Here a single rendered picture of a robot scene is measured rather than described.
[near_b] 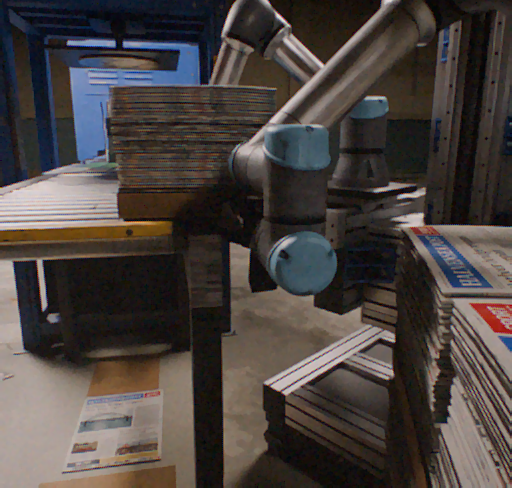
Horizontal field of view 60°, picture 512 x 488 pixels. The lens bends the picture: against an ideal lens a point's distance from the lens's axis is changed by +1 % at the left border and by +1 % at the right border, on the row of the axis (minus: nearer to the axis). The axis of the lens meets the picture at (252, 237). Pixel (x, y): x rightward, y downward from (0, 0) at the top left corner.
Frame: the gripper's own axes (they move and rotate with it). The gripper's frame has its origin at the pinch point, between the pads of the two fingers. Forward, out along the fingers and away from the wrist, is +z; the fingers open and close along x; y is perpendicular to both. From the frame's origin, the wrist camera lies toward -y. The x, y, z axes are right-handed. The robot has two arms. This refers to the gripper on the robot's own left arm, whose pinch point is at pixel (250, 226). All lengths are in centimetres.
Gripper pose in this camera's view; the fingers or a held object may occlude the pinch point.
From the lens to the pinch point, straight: 83.3
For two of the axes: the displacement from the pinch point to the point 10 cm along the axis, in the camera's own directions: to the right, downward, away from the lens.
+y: 0.0, -9.8, -2.2
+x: -9.8, 0.4, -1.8
